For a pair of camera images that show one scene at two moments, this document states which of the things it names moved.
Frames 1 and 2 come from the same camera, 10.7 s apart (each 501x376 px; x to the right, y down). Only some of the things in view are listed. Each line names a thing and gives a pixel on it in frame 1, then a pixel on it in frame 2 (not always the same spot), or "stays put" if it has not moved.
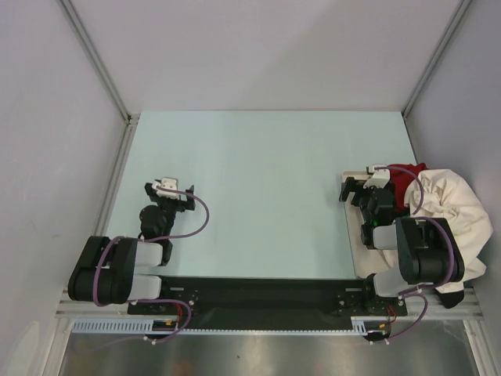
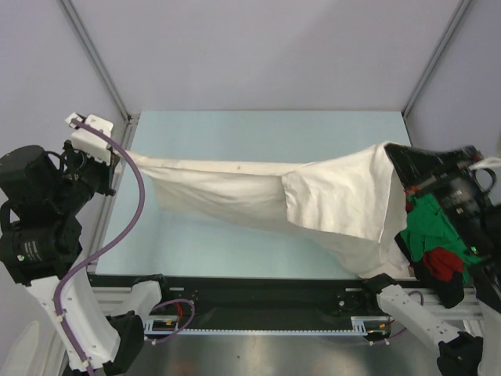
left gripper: (188, 204) to (106, 182)
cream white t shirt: (442, 194) to (347, 209)
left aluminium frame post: (125, 147) stays put
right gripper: (354, 186) to (416, 167)
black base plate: (227, 301) stays put
